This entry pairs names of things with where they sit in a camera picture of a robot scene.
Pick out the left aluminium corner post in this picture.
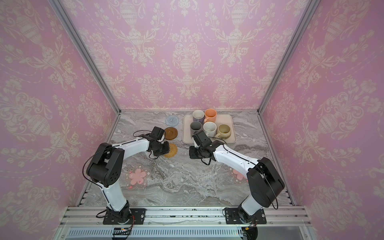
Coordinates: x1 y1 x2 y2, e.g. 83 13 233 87
47 0 121 115

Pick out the right aluminium corner post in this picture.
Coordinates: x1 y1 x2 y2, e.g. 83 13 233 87
258 0 321 116

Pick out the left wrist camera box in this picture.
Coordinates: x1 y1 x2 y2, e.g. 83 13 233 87
150 127 165 142

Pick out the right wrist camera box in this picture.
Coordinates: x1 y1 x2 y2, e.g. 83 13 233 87
192 130 212 148

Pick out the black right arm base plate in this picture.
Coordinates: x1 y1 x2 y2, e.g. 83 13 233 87
223 207 267 225

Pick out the grey ceramic mug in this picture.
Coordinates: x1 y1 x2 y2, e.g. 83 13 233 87
190 122 203 136

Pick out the orange ceramic mug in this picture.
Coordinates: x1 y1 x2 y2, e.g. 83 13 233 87
204 109 217 123

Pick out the pink flower coaster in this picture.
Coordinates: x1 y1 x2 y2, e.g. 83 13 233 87
229 168 248 185
125 165 151 191

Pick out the woven rattan round coaster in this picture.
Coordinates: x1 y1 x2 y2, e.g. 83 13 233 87
164 143 178 158

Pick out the cream rectangular tray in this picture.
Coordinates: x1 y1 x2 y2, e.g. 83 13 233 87
182 115 236 144

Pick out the blue woven round coaster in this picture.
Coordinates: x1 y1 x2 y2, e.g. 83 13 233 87
165 116 180 127

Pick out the white perforated cable duct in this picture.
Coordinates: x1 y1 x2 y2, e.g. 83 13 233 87
58 227 243 240

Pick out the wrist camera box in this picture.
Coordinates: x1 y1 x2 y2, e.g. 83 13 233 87
192 130 212 148
150 127 165 142

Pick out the aluminium corner post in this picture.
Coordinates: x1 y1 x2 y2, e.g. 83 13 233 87
47 0 121 115
258 0 321 116

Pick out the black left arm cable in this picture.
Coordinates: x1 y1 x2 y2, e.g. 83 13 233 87
132 129 154 139

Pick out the beige glazed round mug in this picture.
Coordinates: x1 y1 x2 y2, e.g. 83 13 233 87
215 124 232 140

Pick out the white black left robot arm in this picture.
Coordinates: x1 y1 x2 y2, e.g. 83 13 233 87
86 138 170 225

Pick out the white speckled mug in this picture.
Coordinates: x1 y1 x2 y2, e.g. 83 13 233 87
203 122 217 138

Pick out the aluminium front rail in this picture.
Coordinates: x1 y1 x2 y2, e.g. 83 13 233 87
60 206 311 227

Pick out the brown round wooden coaster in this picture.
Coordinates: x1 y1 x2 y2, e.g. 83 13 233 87
165 127 178 140

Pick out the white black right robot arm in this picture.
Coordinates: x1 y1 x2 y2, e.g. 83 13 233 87
189 141 286 224

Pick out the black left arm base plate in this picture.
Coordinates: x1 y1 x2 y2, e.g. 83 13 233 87
103 208 146 226

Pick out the purple ceramic mug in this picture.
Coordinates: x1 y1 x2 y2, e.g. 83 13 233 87
192 110 205 124

